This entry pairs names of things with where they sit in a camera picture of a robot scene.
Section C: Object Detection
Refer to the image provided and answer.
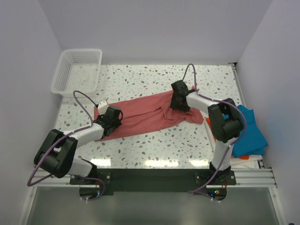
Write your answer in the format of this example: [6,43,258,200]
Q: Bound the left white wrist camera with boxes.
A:
[97,99,109,115]

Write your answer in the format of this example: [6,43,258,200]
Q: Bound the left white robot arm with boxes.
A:
[34,106,123,184]

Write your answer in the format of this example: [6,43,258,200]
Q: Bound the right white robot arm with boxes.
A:
[170,80,245,184]

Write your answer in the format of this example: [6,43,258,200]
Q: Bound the aluminium frame rail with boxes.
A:
[34,168,277,188]

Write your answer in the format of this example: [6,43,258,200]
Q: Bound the salmon pink t shirt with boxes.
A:
[102,90,204,141]

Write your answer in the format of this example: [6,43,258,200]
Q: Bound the blue folded t shirt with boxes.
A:
[232,105,268,158]

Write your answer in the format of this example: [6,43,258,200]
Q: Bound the white plastic laundry basket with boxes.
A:
[51,49,103,98]

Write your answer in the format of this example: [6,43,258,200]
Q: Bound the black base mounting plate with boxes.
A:
[70,169,237,200]

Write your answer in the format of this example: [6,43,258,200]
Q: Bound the orange folded t shirt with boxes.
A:
[206,117,211,127]

